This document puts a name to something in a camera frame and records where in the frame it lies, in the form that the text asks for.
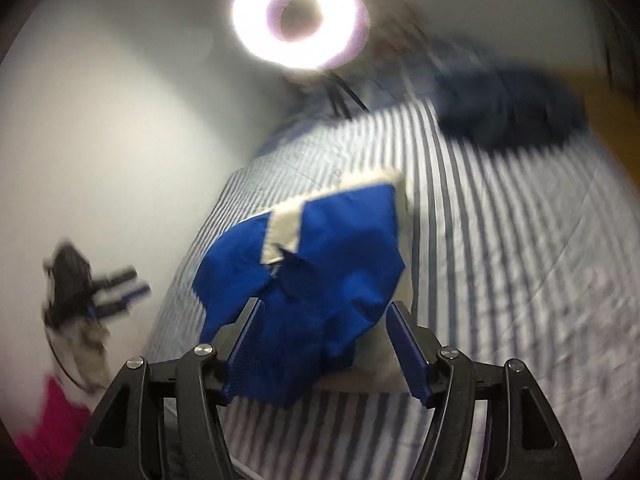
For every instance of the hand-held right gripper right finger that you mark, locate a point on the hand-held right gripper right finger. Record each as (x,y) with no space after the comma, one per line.
(407,350)

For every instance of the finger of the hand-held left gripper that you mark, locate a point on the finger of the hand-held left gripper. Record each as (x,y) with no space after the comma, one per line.
(120,301)
(117,277)

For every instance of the person's left forearm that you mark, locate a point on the person's left forearm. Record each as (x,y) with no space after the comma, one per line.
(55,420)

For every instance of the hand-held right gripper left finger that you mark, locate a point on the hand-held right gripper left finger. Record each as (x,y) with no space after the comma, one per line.
(245,350)

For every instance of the stack of folded floral quilts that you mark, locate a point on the stack of folded floral quilts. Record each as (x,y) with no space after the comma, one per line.
(400,30)

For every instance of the person's left hand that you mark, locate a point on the person's left hand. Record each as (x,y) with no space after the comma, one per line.
(90,355)

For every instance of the bed with striped sheet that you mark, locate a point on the bed with striped sheet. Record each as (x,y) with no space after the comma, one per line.
(500,235)

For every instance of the beige and blue jacket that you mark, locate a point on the beige and blue jacket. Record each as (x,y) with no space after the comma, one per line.
(330,260)

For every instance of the dark navy garment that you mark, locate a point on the dark navy garment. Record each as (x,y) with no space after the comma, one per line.
(510,110)

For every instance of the blue checked bed sheet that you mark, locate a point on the blue checked bed sheet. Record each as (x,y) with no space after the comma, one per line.
(425,75)

